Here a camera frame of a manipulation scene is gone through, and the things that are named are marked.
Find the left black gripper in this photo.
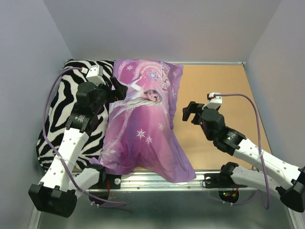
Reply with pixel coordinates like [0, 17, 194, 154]
[92, 77, 127, 113]

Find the purple princess pillowcase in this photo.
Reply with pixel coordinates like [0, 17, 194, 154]
[99, 59, 196, 183]

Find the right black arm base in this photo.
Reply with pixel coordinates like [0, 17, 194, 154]
[201, 162, 247, 205]

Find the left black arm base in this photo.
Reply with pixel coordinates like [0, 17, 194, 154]
[88, 174, 122, 200]

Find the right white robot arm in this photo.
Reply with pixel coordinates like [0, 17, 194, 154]
[182, 101, 305, 212]

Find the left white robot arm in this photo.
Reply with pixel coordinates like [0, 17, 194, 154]
[28, 77, 127, 218]

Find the zebra striped pillow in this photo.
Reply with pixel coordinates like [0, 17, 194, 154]
[36, 59, 114, 171]

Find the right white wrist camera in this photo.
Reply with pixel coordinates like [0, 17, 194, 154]
[204, 92, 223, 110]

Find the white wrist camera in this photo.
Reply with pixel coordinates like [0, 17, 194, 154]
[204, 92, 223, 110]
[81, 65, 105, 85]

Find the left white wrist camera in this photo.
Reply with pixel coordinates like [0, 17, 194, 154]
[81, 65, 105, 85]

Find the aluminium mounting rail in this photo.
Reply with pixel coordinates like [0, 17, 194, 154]
[71, 169, 258, 191]

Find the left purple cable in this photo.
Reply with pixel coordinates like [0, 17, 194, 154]
[41, 66, 127, 209]

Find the purple cable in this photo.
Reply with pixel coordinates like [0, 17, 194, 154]
[41, 66, 127, 209]
[215, 93, 271, 210]

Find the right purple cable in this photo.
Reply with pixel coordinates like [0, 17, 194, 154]
[215, 93, 271, 210]

